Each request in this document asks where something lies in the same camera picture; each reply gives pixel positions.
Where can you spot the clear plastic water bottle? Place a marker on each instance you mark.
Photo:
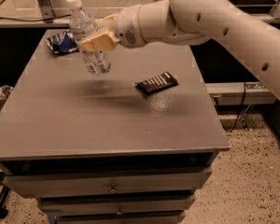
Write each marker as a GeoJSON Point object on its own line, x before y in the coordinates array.
{"type": "Point", "coordinates": [82, 27]}

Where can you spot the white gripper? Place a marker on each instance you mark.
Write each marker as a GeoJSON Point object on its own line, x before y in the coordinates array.
{"type": "Point", "coordinates": [127, 25]}

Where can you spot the blue crumpled chip bag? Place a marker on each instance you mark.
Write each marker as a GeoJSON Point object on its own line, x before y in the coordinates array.
{"type": "Point", "coordinates": [62, 43]}

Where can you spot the grey drawer cabinet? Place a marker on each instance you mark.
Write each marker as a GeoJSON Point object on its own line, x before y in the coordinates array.
{"type": "Point", "coordinates": [59, 119]}

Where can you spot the black stand leg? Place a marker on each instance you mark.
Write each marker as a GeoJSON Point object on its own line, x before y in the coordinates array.
{"type": "Point", "coordinates": [3, 196]}

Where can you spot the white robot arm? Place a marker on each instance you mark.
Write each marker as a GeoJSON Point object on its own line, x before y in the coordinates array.
{"type": "Point", "coordinates": [252, 42]}

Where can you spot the middle grey drawer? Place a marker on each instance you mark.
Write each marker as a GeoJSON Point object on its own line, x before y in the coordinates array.
{"type": "Point", "coordinates": [118, 204]}

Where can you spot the top grey drawer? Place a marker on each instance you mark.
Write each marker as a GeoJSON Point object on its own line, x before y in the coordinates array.
{"type": "Point", "coordinates": [88, 184]}

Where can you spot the grey drawer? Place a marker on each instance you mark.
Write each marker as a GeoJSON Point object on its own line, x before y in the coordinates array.
{"type": "Point", "coordinates": [170, 217]}
{"type": "Point", "coordinates": [118, 204]}
{"type": "Point", "coordinates": [88, 184]}

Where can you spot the bottom grey drawer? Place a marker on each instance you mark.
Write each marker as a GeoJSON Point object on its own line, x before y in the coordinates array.
{"type": "Point", "coordinates": [170, 217]}

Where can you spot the black snack bar wrapper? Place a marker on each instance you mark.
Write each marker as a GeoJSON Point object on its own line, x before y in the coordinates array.
{"type": "Point", "coordinates": [156, 84]}

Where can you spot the metal frame rail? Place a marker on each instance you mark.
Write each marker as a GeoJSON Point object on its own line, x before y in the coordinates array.
{"type": "Point", "coordinates": [53, 20]}

